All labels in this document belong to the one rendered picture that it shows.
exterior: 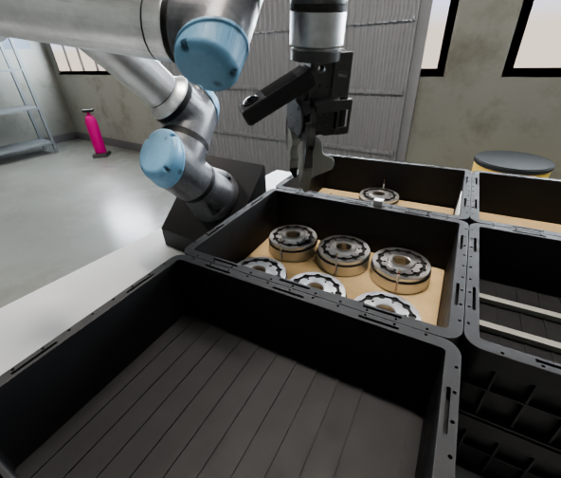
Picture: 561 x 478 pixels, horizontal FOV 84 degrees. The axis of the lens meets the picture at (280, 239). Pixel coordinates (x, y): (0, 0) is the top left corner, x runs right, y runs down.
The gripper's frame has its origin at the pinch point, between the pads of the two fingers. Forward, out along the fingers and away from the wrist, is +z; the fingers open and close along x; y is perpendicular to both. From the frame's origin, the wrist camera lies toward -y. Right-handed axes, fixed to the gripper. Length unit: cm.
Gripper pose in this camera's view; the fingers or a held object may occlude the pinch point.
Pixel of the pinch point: (296, 178)
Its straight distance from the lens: 57.0
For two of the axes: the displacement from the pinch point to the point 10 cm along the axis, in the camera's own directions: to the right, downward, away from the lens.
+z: 0.0, 7.8, 6.3
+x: -2.9, -6.0, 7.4
